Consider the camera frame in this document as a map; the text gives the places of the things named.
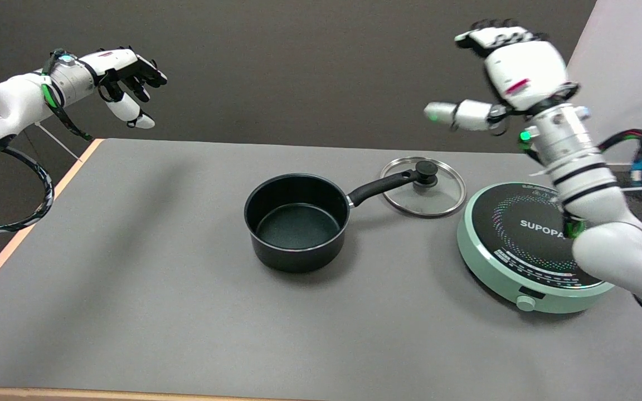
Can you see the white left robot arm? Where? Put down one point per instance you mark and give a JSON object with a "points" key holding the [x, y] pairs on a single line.
{"points": [[17, 100]]}

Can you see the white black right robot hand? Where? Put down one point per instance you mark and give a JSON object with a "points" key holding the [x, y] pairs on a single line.
{"points": [[527, 69]]}

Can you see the glass pot lid black knob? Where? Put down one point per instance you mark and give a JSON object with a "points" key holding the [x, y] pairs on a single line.
{"points": [[438, 197]]}

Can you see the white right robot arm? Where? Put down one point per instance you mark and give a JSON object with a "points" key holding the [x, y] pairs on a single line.
{"points": [[611, 245]]}

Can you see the green induction cooker SUPOPA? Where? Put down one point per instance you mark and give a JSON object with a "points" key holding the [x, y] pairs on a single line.
{"points": [[499, 250]]}

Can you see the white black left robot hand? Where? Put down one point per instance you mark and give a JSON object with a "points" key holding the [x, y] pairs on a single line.
{"points": [[117, 61]]}

